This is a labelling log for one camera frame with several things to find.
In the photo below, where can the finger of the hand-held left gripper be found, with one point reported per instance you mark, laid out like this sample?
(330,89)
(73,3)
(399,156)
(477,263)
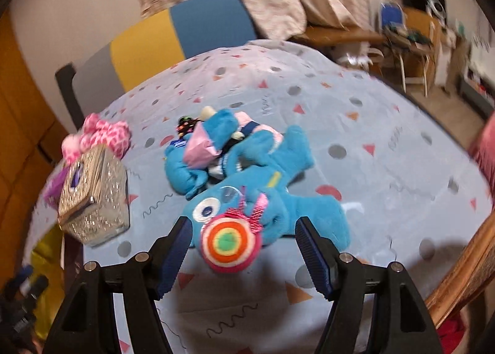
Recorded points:
(27,284)

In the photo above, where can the black doll with beads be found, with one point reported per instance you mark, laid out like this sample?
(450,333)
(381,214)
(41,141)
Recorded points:
(185,124)

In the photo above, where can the pink cloth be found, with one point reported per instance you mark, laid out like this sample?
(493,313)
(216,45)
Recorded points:
(483,153)

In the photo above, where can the wooden chair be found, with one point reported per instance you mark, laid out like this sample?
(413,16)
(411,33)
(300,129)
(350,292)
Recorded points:
(464,272)

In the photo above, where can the blue plush toy pink clothes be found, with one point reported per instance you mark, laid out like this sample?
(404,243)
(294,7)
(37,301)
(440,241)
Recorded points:
(181,172)

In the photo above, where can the blue folding chair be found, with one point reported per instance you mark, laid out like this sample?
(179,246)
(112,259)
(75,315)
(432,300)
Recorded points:
(388,15)

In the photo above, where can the wooden desk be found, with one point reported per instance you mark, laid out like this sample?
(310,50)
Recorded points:
(340,35)

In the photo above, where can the grey yellow blue chair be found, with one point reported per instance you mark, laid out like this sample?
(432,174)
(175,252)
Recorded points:
(154,44)

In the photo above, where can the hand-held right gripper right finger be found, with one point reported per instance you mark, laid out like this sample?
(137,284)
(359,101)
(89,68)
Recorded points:
(314,259)

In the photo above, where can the pink spotted plush toy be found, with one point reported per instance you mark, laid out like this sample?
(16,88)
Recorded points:
(112,137)

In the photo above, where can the silver glitter tissue box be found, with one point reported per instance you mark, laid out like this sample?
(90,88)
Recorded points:
(96,191)

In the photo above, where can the blue big-eyed plush toy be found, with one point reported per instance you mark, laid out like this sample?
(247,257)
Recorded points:
(309,214)

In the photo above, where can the orange wooden wardrobe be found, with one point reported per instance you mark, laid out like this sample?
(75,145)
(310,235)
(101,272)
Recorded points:
(19,106)

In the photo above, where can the patterned light tablecloth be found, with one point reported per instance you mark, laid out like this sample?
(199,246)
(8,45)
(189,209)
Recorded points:
(348,125)

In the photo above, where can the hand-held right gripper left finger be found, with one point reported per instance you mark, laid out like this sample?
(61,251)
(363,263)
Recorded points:
(174,259)

